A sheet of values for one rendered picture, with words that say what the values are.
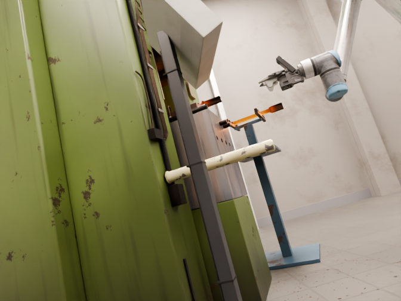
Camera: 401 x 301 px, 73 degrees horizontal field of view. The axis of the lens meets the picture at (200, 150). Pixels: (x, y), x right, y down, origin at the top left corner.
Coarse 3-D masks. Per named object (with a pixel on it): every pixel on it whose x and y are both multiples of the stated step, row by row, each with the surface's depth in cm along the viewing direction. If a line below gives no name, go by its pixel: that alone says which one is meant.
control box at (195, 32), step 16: (144, 0) 87; (160, 0) 80; (176, 0) 78; (192, 0) 79; (144, 16) 96; (160, 16) 87; (176, 16) 80; (192, 16) 78; (208, 16) 78; (176, 32) 87; (192, 32) 79; (208, 32) 77; (160, 48) 107; (176, 48) 95; (192, 48) 86; (208, 48) 86; (192, 64) 95; (208, 64) 97; (192, 80) 105
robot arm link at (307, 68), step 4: (304, 60) 132; (308, 60) 131; (300, 64) 135; (304, 64) 130; (308, 64) 130; (304, 68) 130; (308, 68) 130; (312, 68) 129; (304, 72) 131; (308, 72) 130; (312, 72) 130; (304, 76) 134; (308, 76) 132; (312, 76) 133
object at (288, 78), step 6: (300, 66) 132; (288, 72) 133; (294, 72) 134; (300, 72) 132; (282, 78) 135; (288, 78) 133; (294, 78) 134; (300, 78) 133; (282, 84) 134; (288, 84) 134; (294, 84) 135; (282, 90) 140
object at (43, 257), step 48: (0, 0) 133; (0, 48) 130; (0, 96) 126; (48, 96) 127; (0, 144) 123; (48, 144) 118; (0, 192) 120; (48, 192) 111; (0, 240) 117; (48, 240) 108; (0, 288) 114; (48, 288) 105
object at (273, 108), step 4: (276, 104) 191; (280, 104) 191; (272, 108) 193; (276, 108) 192; (280, 108) 190; (264, 112) 194; (268, 112) 195; (272, 112) 193; (248, 116) 198; (252, 116) 197; (256, 116) 197; (240, 120) 200; (244, 120) 199; (236, 124) 204
